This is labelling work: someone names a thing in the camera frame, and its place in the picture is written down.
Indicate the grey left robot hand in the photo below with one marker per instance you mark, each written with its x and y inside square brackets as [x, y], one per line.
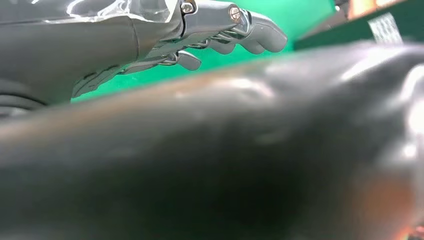
[66, 53]

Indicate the clear plastic film on hand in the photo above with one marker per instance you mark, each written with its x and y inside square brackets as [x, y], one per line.
[99, 10]

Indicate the ribbed grey left arm sleeve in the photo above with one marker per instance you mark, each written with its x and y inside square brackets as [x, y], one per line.
[13, 101]

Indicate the orange wooden board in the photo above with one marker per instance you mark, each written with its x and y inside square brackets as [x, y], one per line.
[364, 7]

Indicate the white tape strip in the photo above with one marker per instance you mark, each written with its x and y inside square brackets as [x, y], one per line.
[385, 29]

